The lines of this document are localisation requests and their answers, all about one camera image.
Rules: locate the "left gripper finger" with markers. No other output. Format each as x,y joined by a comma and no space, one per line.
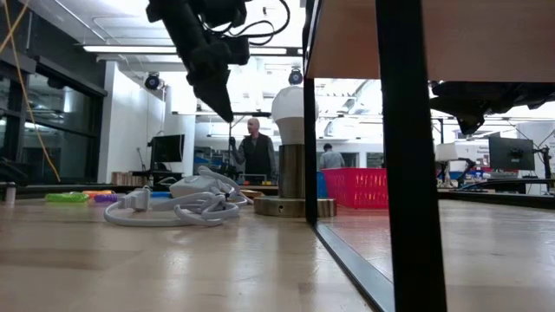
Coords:
217,95

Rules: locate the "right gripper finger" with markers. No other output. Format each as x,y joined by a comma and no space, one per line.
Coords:
442,90
444,106

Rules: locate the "blue plastic basket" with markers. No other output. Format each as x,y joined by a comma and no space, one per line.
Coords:
321,186

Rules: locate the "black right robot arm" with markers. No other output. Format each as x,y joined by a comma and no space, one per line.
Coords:
537,93

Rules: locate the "white shade desk lamp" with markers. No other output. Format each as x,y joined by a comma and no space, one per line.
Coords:
445,152

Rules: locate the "wooden shelf board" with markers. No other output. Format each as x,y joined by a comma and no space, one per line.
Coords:
477,39

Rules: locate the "black computer monitor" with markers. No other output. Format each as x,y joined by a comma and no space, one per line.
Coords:
511,154
167,148

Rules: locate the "person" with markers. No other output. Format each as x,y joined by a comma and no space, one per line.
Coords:
256,151
331,159

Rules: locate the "white light bulb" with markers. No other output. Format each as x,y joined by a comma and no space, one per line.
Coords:
287,108

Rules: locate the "long ceiling light fixture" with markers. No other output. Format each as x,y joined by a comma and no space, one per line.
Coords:
130,49

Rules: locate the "red plastic basket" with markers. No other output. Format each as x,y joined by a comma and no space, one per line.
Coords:
355,188

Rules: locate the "stack of wooden blocks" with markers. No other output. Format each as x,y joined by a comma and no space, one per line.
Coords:
128,178

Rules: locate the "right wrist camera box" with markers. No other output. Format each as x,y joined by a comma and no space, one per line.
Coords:
470,123

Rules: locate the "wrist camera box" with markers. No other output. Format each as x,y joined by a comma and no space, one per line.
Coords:
237,51
470,123

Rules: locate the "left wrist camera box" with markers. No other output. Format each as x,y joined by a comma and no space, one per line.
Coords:
237,51

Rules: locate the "black stand frame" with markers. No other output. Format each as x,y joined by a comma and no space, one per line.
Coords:
230,130

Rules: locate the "black ceiling camera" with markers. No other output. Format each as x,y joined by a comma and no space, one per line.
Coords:
153,81
295,76

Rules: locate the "wooden panel with black frame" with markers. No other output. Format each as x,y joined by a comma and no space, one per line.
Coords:
409,173

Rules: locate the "black metal table frame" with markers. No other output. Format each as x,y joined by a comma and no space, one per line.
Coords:
520,201

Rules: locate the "small white cylindrical post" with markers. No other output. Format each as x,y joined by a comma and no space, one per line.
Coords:
10,193

